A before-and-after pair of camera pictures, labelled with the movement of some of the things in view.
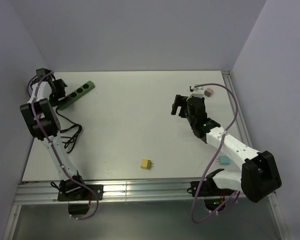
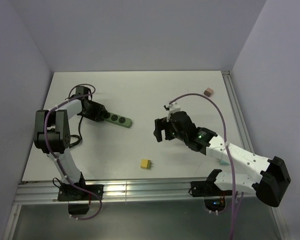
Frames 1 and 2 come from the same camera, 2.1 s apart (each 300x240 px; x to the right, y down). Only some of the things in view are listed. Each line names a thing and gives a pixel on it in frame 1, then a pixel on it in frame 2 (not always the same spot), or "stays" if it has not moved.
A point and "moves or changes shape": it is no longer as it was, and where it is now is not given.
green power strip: [78, 93] moves or changes shape
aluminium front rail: [47, 192] stays
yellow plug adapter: [146, 164] stays
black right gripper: [180, 101] to [161, 124]
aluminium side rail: [240, 118] stays
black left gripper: [61, 85] to [99, 108]
